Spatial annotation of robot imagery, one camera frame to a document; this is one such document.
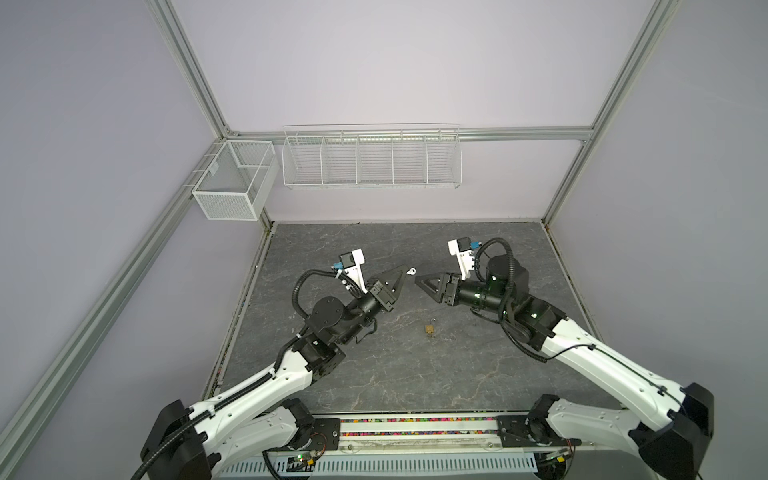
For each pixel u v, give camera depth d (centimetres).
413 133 94
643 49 75
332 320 50
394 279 63
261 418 59
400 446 74
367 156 99
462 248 62
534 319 52
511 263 49
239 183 102
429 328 91
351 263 59
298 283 48
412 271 64
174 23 70
